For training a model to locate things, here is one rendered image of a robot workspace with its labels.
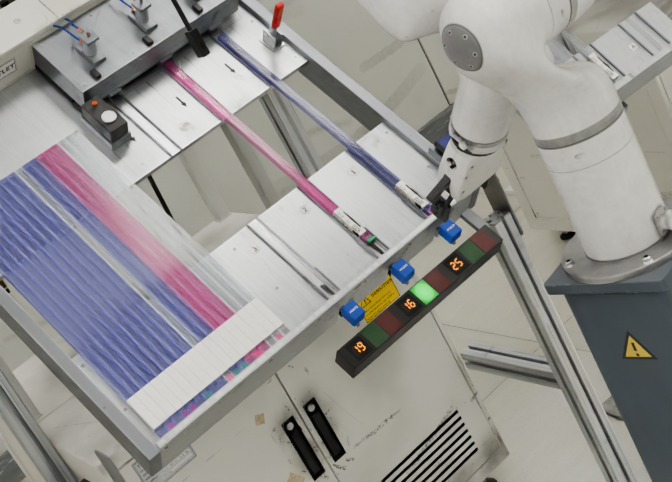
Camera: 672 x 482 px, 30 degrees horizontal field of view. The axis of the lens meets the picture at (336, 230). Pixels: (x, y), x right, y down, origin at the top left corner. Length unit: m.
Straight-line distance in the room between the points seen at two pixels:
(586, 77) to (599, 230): 0.21
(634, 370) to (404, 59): 2.79
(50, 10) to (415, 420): 1.01
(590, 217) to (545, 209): 1.70
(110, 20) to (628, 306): 1.00
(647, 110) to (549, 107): 1.32
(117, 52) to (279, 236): 0.42
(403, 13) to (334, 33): 2.55
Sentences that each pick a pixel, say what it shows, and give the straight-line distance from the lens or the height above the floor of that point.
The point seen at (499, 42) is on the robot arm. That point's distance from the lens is 1.49.
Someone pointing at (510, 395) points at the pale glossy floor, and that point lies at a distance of 2.89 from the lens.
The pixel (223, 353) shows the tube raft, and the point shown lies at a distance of 1.85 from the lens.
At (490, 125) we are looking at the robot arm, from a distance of 1.72.
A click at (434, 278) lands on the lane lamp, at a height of 0.66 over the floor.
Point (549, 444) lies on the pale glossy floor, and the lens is 2.68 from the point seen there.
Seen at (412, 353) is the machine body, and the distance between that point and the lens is 2.39.
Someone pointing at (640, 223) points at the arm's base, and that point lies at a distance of 1.65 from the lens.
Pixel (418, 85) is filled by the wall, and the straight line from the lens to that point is 4.45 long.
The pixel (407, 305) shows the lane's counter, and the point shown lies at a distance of 1.93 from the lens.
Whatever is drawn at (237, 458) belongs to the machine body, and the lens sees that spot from 2.22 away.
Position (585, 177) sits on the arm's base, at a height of 0.84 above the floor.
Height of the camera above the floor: 1.47
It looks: 20 degrees down
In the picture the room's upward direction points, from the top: 28 degrees counter-clockwise
